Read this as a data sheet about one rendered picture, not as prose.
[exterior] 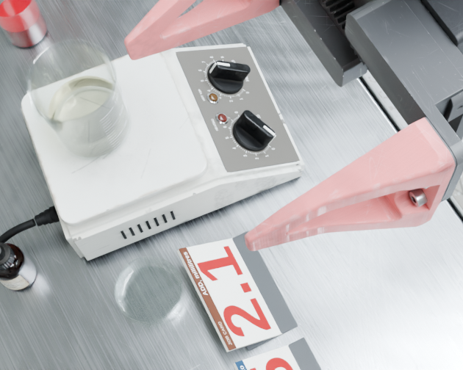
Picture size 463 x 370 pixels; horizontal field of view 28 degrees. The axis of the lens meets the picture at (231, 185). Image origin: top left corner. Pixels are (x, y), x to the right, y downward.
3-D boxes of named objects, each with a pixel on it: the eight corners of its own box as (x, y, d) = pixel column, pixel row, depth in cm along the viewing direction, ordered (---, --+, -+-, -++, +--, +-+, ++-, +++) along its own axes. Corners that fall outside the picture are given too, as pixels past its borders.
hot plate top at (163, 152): (159, 47, 75) (157, 42, 74) (213, 174, 71) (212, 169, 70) (19, 100, 74) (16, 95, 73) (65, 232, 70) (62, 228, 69)
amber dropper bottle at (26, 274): (12, 251, 78) (-14, 225, 71) (42, 264, 77) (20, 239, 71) (-5, 283, 77) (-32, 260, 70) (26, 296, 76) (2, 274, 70)
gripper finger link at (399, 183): (274, 269, 31) (506, 133, 32) (172, 105, 33) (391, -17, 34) (278, 313, 37) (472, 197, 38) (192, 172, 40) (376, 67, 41)
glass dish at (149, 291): (109, 318, 75) (104, 312, 73) (130, 255, 77) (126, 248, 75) (173, 335, 74) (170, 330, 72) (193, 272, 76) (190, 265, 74)
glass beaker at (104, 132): (83, 78, 74) (58, 23, 66) (151, 113, 72) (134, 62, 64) (34, 149, 72) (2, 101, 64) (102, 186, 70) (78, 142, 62)
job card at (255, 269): (248, 231, 77) (245, 216, 73) (298, 326, 74) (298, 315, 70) (181, 263, 76) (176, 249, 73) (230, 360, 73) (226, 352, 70)
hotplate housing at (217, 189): (248, 54, 83) (244, 7, 75) (306, 180, 78) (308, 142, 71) (15, 144, 81) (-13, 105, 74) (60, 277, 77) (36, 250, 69)
